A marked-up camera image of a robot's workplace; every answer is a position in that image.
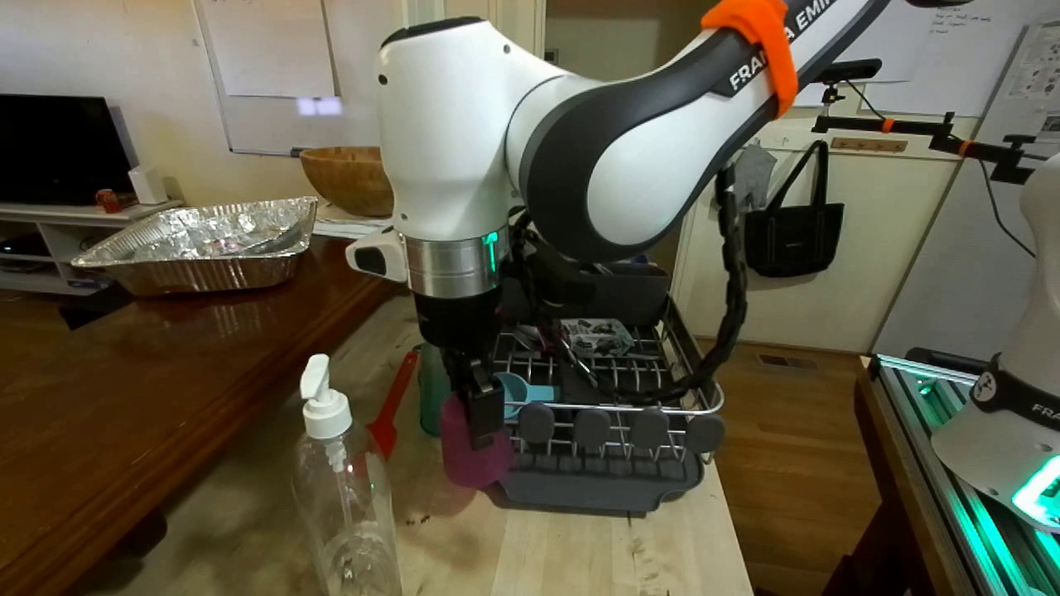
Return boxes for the red silicone spatula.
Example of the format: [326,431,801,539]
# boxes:
[368,349,417,456]

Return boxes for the pink plastic cup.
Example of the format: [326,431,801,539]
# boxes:
[440,397,514,487]

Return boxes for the green plastic cup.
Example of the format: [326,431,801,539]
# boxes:
[417,345,452,438]

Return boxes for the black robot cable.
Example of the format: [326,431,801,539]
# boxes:
[616,162,757,406]

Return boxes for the clear plastic pump bottle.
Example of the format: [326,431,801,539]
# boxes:
[296,354,401,596]

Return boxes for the orange velcro strap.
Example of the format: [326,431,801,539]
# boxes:
[699,0,801,118]

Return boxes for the black tote bag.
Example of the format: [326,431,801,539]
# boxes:
[746,141,844,278]

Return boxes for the woven wicker basket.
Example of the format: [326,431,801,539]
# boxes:
[299,146,396,220]

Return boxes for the blue plastic scoop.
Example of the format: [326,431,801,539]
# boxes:
[500,375,558,422]

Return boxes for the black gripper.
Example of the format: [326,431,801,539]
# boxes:
[416,288,503,448]

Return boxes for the white low shelf unit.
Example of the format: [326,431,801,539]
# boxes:
[0,203,155,294]

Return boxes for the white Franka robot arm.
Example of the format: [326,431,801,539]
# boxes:
[378,0,888,445]

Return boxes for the white whiteboard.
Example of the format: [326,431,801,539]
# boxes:
[192,0,408,154]

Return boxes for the metal wire dish rack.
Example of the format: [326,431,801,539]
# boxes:
[487,302,725,516]

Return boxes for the aluminium foil tray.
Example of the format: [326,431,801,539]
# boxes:
[74,196,320,298]

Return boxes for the black camera arm rig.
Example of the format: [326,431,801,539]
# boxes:
[794,57,1047,186]

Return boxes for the black monitor screen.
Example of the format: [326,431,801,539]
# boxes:
[0,93,133,206]

